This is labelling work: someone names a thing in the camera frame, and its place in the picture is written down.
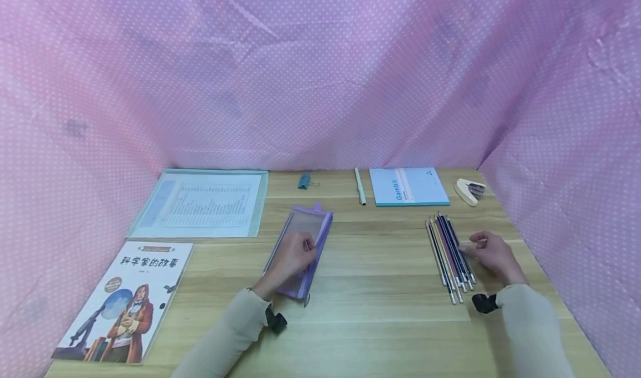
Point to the illustrated picture book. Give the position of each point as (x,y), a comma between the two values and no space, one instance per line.
(127,303)

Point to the person's left hand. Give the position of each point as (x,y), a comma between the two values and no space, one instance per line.
(288,261)

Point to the light blue notebook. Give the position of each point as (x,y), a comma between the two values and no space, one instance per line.
(408,186)

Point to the person's right hand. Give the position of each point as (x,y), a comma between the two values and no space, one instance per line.
(497,258)

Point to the teal binder clip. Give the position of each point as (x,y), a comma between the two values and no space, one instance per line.
(304,181)

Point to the person's right forearm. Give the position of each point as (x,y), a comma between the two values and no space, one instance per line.
(533,333)

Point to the clear green document folder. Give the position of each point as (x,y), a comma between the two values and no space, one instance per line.
(200,204)

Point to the person's left fingers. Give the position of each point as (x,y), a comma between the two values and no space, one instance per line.
(306,244)

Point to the pale green pen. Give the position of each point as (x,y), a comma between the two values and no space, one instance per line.
(360,186)

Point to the person's right thumb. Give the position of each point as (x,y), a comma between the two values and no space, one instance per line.
(470,250)

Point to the black wrist band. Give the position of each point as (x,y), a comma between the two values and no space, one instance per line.
(485,303)
(276,320)

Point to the person's right fingers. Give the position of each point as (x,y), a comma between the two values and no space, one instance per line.
(481,239)

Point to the row of coloured pencils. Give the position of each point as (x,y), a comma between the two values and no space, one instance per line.
(447,250)

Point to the cream stapler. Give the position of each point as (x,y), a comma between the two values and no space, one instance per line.
(468,193)

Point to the person's left forearm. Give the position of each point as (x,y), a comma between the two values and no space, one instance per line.
(228,336)

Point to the purple mesh pencil case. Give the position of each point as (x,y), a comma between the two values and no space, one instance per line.
(306,222)

